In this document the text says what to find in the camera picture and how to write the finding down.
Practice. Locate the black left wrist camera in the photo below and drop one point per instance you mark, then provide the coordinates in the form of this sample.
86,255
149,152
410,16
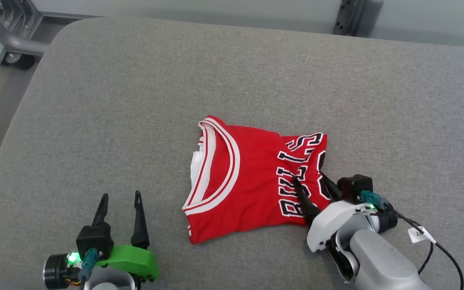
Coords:
93,239

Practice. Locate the grey post with black bracket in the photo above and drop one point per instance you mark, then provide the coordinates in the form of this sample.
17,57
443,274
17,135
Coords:
349,16

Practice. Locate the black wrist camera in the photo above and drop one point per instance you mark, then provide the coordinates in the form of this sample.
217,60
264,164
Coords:
93,239
353,187

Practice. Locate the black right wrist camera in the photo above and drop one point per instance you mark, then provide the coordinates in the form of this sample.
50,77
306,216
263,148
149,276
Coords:
353,187

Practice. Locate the grey metal cart frame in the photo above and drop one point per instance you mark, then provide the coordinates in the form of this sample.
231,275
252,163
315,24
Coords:
14,40

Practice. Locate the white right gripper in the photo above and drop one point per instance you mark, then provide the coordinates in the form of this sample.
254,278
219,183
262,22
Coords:
336,219

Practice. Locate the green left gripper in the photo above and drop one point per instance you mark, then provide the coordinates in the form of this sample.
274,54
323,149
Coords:
135,259

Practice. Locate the red Bulls jersey white sleeves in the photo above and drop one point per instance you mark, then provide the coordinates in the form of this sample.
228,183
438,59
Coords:
248,181

